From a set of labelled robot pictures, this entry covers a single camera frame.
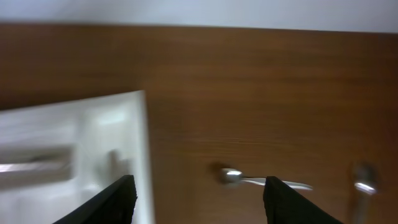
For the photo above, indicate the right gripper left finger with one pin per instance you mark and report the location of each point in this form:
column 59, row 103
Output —
column 113, row 205

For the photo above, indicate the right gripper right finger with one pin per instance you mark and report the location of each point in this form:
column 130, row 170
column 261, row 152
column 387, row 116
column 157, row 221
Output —
column 284, row 205

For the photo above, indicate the white plastic cutlery tray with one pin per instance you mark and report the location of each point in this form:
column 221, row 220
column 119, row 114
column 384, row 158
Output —
column 110, row 140

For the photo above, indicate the small dark-handled spoon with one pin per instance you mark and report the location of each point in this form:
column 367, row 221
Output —
column 365, row 183

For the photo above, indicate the small silver teaspoon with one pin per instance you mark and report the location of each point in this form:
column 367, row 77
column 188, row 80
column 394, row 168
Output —
column 231, row 176

